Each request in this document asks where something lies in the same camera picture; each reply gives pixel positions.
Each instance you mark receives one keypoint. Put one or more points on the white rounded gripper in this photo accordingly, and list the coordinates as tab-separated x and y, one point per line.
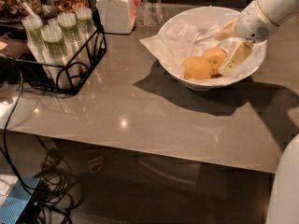
253	23

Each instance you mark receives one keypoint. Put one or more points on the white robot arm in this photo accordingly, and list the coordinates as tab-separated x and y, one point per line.
277	11

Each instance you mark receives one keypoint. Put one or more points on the black wire basket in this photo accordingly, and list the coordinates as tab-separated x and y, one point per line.
78	69

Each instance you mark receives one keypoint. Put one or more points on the white lidded storage jar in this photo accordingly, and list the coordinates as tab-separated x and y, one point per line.
116	16

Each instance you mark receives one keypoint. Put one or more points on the rear orange fruit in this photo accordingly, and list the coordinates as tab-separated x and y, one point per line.
215	56

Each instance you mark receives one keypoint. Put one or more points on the plate of brown pastries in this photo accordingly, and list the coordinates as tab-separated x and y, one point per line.
69	5

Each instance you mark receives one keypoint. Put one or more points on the front orange fruit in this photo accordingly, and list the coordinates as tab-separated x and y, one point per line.
196	67

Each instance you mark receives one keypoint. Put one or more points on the blue box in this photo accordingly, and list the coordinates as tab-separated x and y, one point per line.
14	196

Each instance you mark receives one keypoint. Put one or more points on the bowl of dried snacks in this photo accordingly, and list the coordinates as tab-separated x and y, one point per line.
13	10

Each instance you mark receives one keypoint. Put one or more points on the clear plastic cup stack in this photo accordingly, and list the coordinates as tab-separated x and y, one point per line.
33	25
56	55
68	24
85	20

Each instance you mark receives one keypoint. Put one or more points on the orange fruit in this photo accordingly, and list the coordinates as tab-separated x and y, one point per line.
215	56
196	67

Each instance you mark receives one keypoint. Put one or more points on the white paper bowl liner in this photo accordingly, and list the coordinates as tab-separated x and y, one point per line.
177	41

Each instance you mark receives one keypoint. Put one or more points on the white ceramic bowl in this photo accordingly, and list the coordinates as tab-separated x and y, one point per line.
221	16

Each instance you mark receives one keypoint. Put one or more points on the clear glass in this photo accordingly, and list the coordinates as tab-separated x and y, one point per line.
153	14

